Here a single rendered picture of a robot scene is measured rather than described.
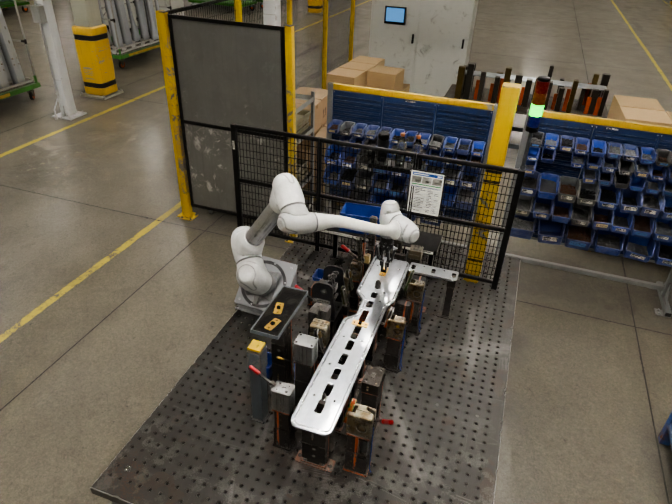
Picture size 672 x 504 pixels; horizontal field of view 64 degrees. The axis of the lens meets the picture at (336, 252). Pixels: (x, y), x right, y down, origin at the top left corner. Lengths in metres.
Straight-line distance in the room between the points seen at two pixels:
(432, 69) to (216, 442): 7.65
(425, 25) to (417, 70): 0.70
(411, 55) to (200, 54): 4.96
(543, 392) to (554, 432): 0.34
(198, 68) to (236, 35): 0.51
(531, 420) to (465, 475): 1.37
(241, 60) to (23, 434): 3.21
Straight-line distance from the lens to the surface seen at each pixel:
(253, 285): 3.03
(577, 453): 3.84
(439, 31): 9.22
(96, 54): 9.92
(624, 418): 4.19
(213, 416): 2.76
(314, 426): 2.29
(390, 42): 9.41
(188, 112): 5.34
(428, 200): 3.44
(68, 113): 9.26
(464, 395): 2.92
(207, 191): 5.57
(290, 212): 2.58
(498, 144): 3.29
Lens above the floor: 2.77
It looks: 32 degrees down
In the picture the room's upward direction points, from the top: 2 degrees clockwise
